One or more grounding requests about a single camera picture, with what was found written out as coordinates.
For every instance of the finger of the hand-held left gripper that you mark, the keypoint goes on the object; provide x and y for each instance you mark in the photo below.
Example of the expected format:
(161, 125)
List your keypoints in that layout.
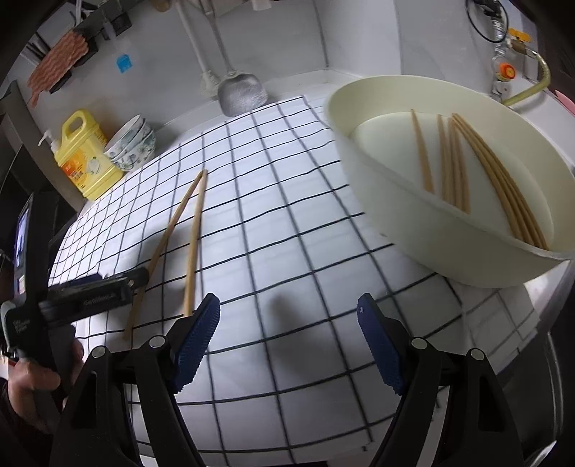
(130, 278)
(81, 280)

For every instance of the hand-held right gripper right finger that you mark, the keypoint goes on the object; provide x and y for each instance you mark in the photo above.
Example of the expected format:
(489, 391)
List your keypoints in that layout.
(379, 345)

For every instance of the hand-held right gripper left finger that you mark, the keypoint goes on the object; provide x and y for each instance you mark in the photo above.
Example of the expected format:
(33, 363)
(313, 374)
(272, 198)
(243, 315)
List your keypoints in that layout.
(197, 341)

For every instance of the cream plastic basin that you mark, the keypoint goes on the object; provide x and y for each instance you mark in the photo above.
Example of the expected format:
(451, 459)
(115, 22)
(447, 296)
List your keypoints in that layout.
(391, 211)

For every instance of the pile of wooden chopsticks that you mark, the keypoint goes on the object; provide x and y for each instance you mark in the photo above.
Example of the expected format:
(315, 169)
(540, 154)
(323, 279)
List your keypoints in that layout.
(453, 179)

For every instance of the person's left forearm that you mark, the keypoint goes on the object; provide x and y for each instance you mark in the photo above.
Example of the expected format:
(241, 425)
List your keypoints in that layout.
(13, 417)

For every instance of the person's left hand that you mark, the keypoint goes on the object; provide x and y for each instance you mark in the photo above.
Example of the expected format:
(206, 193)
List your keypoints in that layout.
(36, 381)

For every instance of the yellow detergent bottle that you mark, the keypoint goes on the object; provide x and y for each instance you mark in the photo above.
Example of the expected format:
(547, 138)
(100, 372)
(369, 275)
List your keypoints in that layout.
(85, 166)

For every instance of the white black checked cloth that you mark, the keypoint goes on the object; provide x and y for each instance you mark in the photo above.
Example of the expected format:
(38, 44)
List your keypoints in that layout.
(292, 233)

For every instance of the dark kitchen appliance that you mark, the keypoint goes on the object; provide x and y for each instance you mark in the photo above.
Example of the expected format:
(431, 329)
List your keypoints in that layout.
(18, 148)

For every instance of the dark gas stove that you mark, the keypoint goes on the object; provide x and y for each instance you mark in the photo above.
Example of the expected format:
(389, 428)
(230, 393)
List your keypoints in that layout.
(552, 381)

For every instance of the metal spatula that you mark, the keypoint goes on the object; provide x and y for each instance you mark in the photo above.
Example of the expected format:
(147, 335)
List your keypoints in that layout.
(242, 94)

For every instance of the pink striped dish cloth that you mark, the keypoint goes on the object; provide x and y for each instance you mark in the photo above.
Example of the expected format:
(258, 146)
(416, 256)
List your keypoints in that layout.
(56, 63)

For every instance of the white plastic pipe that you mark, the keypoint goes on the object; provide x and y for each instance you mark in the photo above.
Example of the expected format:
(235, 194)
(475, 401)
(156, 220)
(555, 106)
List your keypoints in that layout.
(193, 40)

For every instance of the orange round knob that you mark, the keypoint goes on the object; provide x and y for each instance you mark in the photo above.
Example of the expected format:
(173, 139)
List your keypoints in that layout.
(507, 72)

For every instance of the pink object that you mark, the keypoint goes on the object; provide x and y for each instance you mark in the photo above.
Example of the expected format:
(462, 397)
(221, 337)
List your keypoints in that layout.
(566, 101)

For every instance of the metal gas pipe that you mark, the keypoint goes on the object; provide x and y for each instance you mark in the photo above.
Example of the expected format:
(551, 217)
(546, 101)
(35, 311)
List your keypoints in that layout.
(498, 33)

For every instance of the blue wall hook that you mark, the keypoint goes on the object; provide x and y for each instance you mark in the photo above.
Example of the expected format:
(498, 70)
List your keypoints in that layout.
(123, 63)

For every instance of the black wall rack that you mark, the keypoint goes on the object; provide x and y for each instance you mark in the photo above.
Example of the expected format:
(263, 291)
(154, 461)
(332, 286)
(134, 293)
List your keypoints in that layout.
(92, 45)

